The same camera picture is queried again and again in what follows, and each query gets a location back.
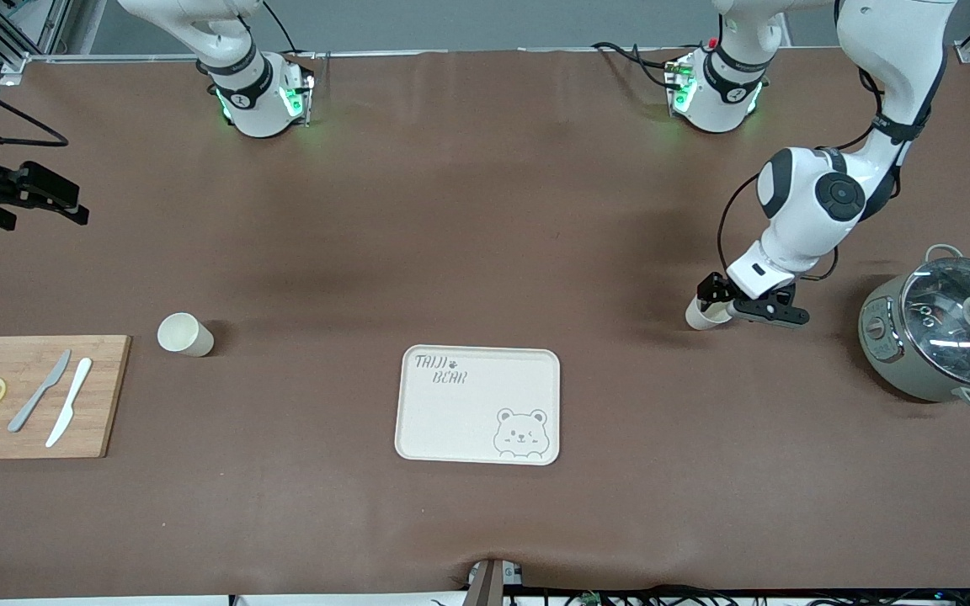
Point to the white plastic cup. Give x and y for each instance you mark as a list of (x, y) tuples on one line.
[(700, 318), (178, 332)]

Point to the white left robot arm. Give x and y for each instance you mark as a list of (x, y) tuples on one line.
[(805, 210)]

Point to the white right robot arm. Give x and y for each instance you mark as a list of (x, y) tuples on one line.
[(253, 109)]

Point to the cream bear print tray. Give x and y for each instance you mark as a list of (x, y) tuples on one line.
[(451, 421)]

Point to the grey-green electric pot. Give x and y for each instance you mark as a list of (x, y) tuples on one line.
[(898, 370)]

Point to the glass pot lid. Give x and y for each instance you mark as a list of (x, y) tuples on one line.
[(940, 337)]

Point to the grey plastic knife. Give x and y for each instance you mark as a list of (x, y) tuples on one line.
[(40, 391)]

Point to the white plastic knife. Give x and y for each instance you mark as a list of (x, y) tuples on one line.
[(71, 396)]

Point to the bamboo cutting board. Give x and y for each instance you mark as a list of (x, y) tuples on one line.
[(106, 404)]

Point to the aluminium frame with struts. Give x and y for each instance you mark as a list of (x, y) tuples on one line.
[(51, 25)]

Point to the table edge clamp bracket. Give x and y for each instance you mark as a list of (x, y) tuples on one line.
[(485, 585)]

